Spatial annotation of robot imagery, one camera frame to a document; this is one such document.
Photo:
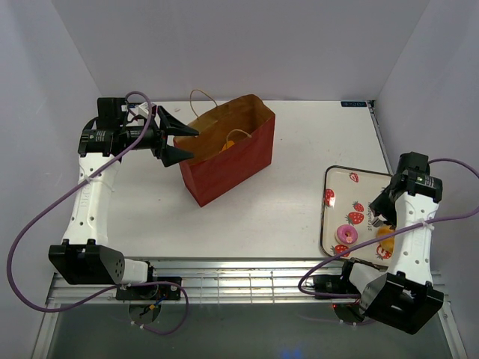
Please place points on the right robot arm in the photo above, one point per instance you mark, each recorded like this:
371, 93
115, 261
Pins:
403, 295

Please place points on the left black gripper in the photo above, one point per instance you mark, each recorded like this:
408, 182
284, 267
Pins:
170, 126

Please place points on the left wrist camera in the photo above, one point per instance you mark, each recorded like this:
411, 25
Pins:
139, 109

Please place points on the red paper bag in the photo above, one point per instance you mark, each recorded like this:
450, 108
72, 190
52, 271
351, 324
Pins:
248, 122

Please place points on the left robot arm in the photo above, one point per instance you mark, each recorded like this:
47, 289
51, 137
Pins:
84, 255

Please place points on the small fake croissant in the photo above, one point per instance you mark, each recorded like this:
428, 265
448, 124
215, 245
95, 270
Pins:
386, 244

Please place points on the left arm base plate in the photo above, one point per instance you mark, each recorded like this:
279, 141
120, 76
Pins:
152, 292

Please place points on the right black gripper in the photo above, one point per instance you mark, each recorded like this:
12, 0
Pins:
379, 205

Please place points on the pink fake donut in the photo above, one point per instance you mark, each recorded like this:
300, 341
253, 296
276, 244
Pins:
346, 234

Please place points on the large fake croissant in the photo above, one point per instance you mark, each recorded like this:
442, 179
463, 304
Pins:
228, 144

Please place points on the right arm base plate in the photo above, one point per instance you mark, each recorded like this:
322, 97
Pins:
332, 286

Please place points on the strawberry pattern tray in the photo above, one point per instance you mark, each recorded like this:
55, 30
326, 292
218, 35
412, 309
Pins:
347, 195

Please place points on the silver metal tongs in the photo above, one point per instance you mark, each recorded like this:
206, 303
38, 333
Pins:
378, 219

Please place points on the right blue table label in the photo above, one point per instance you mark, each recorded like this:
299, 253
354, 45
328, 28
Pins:
354, 104

